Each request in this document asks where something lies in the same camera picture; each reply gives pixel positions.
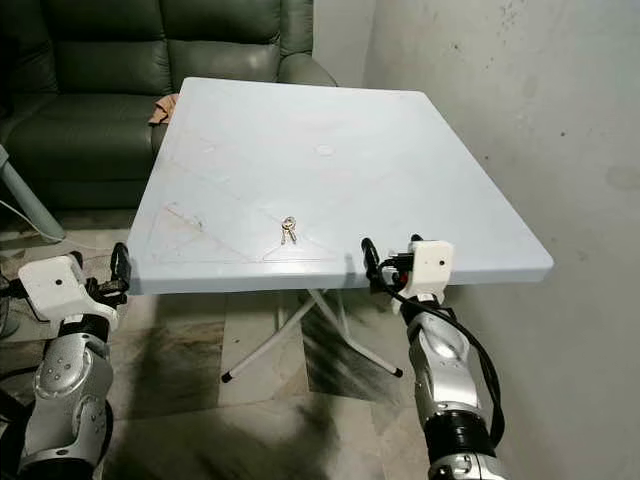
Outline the brown crumpled cloth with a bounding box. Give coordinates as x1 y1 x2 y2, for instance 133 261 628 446
148 92 181 127

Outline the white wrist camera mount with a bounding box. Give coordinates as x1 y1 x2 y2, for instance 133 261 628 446
27 253 94 321
407 240 456 304

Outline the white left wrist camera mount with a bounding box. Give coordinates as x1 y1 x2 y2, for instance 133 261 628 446
27 253 94 321

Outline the dark green leather sofa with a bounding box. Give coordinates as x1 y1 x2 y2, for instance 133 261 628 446
0 0 339 211

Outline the white folding table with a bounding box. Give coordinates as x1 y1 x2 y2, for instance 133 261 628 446
125 78 556 385

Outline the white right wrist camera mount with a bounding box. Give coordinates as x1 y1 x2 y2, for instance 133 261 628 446
407 240 456 304

